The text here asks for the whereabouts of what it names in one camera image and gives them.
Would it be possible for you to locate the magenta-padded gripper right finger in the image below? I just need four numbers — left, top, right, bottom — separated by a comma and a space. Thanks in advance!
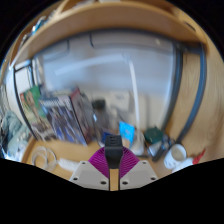
118, 146, 158, 191

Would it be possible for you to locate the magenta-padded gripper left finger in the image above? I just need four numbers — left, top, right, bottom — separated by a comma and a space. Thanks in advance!
69, 146, 111, 192

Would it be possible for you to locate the dark grey electric shaver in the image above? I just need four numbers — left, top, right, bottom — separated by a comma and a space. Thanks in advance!
147, 134, 173, 163

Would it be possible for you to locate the small dark blue box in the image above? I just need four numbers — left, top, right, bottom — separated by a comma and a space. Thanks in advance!
99, 131, 116, 148

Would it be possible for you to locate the white mug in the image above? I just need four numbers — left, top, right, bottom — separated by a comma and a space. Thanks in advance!
163, 143, 188, 170

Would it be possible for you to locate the green round case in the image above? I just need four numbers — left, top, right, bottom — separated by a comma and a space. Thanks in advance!
143, 126, 165, 145

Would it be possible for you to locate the tall light blue box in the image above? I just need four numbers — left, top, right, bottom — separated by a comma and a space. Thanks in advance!
118, 120, 136, 145

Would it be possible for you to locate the blue robot model kit box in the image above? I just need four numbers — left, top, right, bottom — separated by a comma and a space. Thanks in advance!
39, 87, 96, 147

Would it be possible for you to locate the clear bottle with black cap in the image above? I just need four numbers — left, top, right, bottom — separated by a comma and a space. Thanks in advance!
91, 98, 112, 135

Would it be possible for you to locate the white desk lamp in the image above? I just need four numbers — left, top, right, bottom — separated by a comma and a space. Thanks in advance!
54, 52, 146, 157

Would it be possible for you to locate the green toy figure box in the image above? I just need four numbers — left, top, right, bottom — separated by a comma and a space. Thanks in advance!
19, 85, 56, 142

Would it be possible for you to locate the green bedding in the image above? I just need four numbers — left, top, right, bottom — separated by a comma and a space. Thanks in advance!
0, 109, 32, 159

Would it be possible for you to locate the wooden shelf unit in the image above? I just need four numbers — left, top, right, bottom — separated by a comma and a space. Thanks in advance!
9, 0, 208, 72

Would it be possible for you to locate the white coiled cable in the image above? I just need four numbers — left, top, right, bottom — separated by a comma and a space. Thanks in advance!
31, 145, 58, 172

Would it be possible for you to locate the dark grey metal frame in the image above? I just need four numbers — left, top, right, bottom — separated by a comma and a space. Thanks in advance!
162, 42, 208, 145

